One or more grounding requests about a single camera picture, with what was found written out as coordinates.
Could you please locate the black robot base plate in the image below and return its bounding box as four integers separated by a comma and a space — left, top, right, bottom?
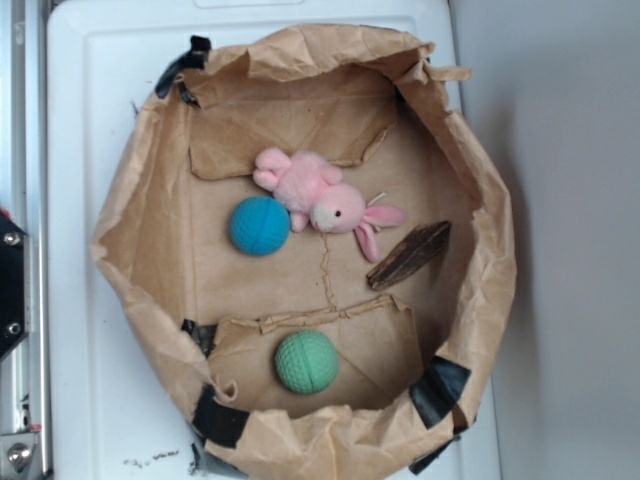
0, 209, 30, 362

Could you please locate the pink plush bunny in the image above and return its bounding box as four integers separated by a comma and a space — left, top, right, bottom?
253, 148, 405, 262

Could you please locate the green dimpled foam ball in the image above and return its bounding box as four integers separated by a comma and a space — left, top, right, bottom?
274, 331, 339, 395

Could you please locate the white plastic tray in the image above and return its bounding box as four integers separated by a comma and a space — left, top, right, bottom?
46, 0, 503, 480

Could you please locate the dark brown wood piece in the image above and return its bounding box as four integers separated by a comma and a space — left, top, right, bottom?
367, 221, 452, 291

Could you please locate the aluminium frame rail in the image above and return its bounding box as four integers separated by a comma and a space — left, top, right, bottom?
1, 1, 54, 479

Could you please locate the blue dimpled foam ball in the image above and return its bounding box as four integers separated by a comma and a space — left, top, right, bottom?
229, 196, 290, 256

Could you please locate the brown paper-lined bin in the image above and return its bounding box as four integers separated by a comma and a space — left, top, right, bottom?
91, 24, 516, 479

